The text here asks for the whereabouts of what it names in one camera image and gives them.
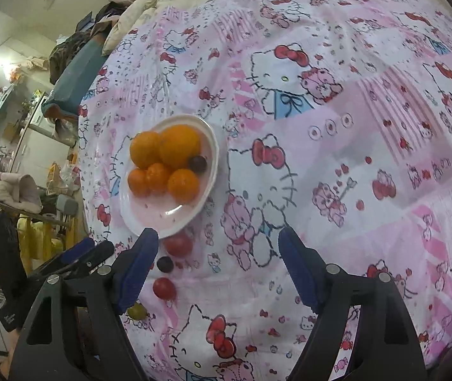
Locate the small red cherry tomato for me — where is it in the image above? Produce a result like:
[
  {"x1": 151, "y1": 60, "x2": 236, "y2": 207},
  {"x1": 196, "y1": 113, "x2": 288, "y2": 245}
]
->
[{"x1": 152, "y1": 278, "x2": 177, "y2": 300}]

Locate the pink cloth on rack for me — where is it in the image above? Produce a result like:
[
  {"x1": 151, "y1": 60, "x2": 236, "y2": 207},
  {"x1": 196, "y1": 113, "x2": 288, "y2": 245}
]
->
[{"x1": 0, "y1": 172, "x2": 43, "y2": 214}]

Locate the pink heart-shaped plate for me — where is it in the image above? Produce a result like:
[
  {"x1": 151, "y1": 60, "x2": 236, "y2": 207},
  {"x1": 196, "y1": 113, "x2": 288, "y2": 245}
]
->
[{"x1": 119, "y1": 114, "x2": 220, "y2": 238}]

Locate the large red tomato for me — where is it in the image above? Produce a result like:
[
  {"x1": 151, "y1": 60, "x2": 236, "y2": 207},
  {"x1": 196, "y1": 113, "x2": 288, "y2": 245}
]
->
[{"x1": 162, "y1": 231, "x2": 193, "y2": 258}]

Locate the dark purple grape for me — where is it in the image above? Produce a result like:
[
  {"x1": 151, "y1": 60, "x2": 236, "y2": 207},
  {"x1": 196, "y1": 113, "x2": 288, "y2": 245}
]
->
[
  {"x1": 156, "y1": 256, "x2": 174, "y2": 273},
  {"x1": 188, "y1": 156, "x2": 208, "y2": 174}
]

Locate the smaller orange on plate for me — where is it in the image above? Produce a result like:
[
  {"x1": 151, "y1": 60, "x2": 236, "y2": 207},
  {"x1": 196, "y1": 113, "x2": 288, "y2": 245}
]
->
[{"x1": 130, "y1": 131, "x2": 161, "y2": 170}]

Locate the green grape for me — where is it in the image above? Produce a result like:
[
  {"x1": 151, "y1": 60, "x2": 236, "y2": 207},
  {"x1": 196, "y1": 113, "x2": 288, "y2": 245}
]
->
[{"x1": 127, "y1": 303, "x2": 149, "y2": 321}]

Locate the large orange on plate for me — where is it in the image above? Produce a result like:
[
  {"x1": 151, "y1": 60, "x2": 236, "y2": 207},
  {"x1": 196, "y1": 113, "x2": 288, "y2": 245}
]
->
[{"x1": 158, "y1": 125, "x2": 201, "y2": 170}]

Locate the teal pillow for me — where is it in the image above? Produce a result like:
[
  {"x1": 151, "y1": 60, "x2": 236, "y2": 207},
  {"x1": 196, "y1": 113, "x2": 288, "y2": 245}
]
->
[{"x1": 42, "y1": 33, "x2": 107, "y2": 120}]

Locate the orange mandarin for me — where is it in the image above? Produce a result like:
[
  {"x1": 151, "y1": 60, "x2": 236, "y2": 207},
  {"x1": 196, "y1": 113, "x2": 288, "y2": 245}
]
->
[
  {"x1": 146, "y1": 163, "x2": 172, "y2": 194},
  {"x1": 127, "y1": 168, "x2": 151, "y2": 197},
  {"x1": 168, "y1": 169, "x2": 200, "y2": 204}
]

